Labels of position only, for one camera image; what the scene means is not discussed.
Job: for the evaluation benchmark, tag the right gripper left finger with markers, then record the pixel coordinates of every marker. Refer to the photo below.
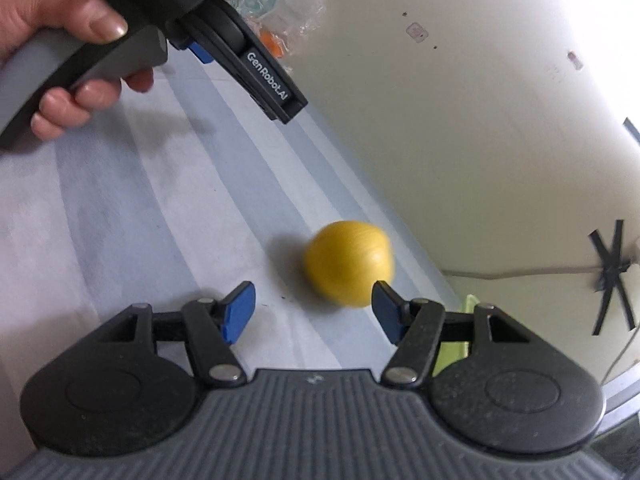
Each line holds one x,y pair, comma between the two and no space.
138,378

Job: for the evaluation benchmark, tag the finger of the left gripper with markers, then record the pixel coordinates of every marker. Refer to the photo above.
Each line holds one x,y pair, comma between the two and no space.
200,53

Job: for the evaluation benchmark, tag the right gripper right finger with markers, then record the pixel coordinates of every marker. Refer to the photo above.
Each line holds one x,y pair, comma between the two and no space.
514,393

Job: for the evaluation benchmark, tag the large yellow grapefruit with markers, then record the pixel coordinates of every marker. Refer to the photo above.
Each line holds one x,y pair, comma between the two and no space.
344,260

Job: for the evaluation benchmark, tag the person left hand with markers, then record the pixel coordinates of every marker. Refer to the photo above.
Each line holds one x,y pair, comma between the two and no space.
92,21

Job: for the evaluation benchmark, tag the orange fruit in bag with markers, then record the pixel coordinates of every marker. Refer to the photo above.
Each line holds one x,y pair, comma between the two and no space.
274,44

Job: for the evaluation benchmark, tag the green plastic basket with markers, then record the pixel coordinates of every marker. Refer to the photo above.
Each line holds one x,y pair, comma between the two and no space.
456,335

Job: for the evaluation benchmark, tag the frosted glass sliding door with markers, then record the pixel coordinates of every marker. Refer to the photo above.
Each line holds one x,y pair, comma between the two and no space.
618,437

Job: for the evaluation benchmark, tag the black tape cross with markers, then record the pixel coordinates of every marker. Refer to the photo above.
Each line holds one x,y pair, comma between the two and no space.
613,266

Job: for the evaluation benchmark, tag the striped blue bed sheet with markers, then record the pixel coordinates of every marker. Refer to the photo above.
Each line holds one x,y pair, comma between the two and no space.
178,194

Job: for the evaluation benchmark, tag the black tape strip upper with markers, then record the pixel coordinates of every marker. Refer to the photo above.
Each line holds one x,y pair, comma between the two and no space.
631,128

